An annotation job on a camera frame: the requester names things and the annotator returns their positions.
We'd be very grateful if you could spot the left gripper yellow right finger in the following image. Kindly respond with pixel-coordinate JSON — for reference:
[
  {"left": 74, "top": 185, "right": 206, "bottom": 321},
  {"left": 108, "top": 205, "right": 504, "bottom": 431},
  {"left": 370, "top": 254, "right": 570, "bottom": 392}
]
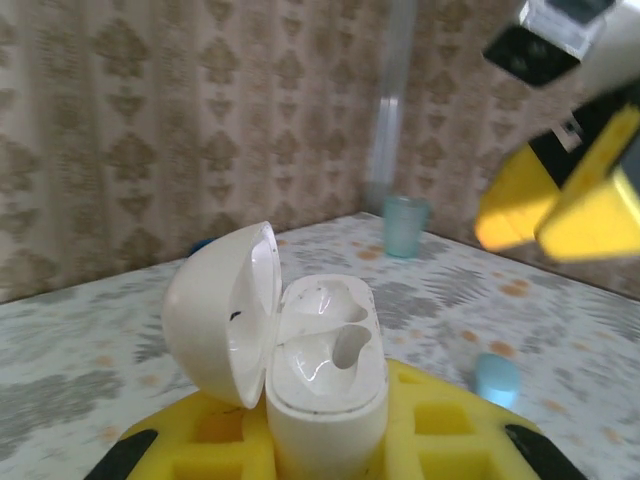
[{"left": 383, "top": 357, "right": 590, "bottom": 480}]

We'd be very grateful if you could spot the floral patterned tablecloth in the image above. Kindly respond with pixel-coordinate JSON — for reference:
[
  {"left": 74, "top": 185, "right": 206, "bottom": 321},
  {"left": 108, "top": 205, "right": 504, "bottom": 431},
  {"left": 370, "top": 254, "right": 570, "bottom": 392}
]
[{"left": 0, "top": 209, "right": 640, "bottom": 480}]

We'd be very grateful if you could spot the white earbud charging case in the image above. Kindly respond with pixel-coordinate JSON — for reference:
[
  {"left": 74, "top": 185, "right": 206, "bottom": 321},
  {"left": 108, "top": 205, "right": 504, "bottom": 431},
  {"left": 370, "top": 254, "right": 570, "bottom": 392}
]
[{"left": 162, "top": 221, "right": 390, "bottom": 480}]

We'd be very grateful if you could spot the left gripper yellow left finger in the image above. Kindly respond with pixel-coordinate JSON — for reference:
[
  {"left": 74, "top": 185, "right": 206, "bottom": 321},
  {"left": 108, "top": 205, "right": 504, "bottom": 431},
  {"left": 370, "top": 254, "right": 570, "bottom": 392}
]
[{"left": 88, "top": 391, "right": 277, "bottom": 480}]

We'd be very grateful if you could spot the light blue translucent cup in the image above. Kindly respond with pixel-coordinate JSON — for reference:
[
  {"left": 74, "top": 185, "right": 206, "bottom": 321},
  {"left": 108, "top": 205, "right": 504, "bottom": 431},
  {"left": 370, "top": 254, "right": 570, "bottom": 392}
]
[{"left": 382, "top": 194, "right": 432, "bottom": 260}]

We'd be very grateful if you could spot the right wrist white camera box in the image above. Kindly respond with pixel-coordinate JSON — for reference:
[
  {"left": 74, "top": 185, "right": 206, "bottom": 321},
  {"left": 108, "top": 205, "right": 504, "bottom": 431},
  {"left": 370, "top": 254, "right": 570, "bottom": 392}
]
[{"left": 482, "top": 0, "right": 640, "bottom": 101}]

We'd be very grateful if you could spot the aluminium frame post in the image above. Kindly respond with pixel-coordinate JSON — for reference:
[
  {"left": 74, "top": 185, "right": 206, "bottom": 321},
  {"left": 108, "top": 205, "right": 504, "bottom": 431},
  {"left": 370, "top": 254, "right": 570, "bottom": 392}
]
[{"left": 367, "top": 0, "right": 419, "bottom": 211}]

